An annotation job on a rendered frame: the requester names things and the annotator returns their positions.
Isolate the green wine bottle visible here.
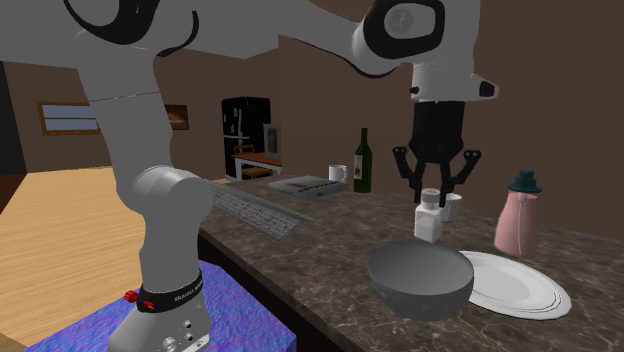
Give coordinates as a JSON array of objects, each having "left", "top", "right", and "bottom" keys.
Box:
[{"left": 353, "top": 127, "right": 374, "bottom": 194}]

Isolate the grey keyboard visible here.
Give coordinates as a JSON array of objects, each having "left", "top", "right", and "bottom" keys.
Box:
[{"left": 208, "top": 179, "right": 323, "bottom": 242}]

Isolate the pink jug with teal lid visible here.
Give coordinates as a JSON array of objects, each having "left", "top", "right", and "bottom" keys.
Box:
[{"left": 493, "top": 169, "right": 543, "bottom": 258}]

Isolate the wooden framed window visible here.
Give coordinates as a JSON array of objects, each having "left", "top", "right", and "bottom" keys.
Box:
[{"left": 37, "top": 101, "right": 102, "bottom": 137}]

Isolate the grey bowl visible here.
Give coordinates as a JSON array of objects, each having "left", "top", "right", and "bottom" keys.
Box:
[{"left": 367, "top": 240, "right": 475, "bottom": 322}]

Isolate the white plate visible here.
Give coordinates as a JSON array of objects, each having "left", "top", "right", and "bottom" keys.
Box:
[{"left": 459, "top": 250, "right": 573, "bottom": 321}]

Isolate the small white cup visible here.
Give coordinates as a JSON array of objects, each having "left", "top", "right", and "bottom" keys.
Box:
[{"left": 441, "top": 192, "right": 463, "bottom": 224}]

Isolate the wooden framed wall picture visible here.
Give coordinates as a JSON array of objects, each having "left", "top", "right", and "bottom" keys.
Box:
[{"left": 164, "top": 104, "right": 190, "bottom": 131}]

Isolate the grey book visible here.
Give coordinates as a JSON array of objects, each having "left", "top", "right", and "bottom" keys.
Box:
[{"left": 267, "top": 174, "right": 350, "bottom": 201}]

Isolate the wooden chair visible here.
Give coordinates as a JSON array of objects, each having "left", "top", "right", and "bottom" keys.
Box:
[{"left": 232, "top": 143, "right": 274, "bottom": 181}]

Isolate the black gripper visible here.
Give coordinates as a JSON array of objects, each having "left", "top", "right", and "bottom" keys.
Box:
[{"left": 391, "top": 99, "right": 483, "bottom": 209}]

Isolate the white salt shaker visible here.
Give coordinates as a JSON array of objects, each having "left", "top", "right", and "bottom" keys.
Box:
[{"left": 413, "top": 187, "right": 444, "bottom": 244}]

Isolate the blue patterned robot stand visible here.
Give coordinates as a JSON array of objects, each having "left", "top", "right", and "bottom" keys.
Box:
[{"left": 23, "top": 259, "right": 298, "bottom": 352}]

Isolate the white table with wooden top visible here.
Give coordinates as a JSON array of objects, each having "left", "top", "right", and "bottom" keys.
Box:
[{"left": 230, "top": 151, "right": 283, "bottom": 182}]

